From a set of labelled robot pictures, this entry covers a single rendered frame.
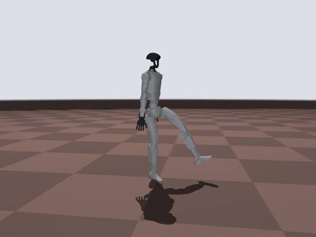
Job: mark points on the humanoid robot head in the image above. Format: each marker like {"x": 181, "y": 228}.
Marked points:
{"x": 153, "y": 57}

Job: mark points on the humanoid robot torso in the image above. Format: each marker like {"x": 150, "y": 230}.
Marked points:
{"x": 154, "y": 91}

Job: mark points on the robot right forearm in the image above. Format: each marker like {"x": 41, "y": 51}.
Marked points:
{"x": 143, "y": 104}

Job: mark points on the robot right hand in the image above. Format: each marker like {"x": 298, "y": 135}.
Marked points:
{"x": 141, "y": 123}

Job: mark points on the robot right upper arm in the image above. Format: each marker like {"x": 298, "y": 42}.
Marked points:
{"x": 145, "y": 83}

